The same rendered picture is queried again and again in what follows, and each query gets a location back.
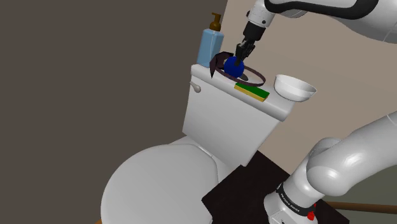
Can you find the blue soap dispenser bottle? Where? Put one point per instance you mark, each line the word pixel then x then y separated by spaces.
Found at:
pixel 210 46

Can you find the white bowl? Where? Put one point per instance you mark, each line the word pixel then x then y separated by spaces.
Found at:
pixel 293 88

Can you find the white toilet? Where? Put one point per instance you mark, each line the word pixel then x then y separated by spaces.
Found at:
pixel 223 124

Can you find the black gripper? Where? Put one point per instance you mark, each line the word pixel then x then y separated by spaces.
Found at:
pixel 252 31

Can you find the dark robot stand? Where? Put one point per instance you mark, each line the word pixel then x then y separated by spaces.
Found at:
pixel 245 195

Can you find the blue ball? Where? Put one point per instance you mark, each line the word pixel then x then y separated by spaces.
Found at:
pixel 232 68

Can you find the green and yellow sponge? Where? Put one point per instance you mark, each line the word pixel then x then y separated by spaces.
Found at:
pixel 252 91

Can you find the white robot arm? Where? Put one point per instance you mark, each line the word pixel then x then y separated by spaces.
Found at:
pixel 347 161

